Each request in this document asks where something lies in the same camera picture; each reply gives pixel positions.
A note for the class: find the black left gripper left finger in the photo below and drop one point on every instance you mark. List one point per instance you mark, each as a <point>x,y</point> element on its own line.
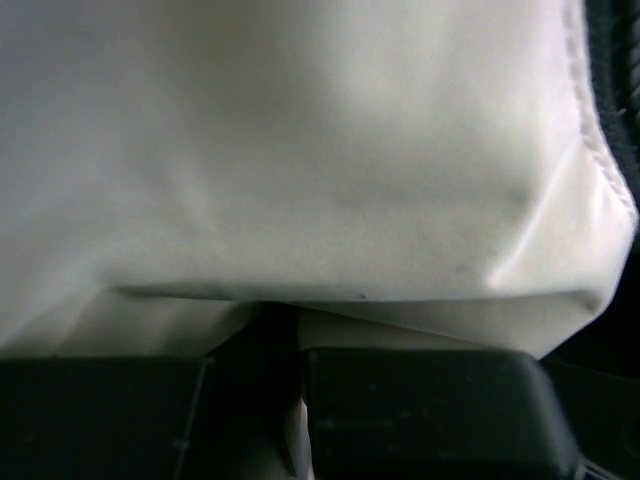
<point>230,414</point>

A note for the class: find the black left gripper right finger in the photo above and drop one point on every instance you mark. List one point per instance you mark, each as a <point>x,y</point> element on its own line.
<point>435,414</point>

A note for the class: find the cream jacket with black lining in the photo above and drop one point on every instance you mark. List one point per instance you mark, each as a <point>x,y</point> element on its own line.
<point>408,175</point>

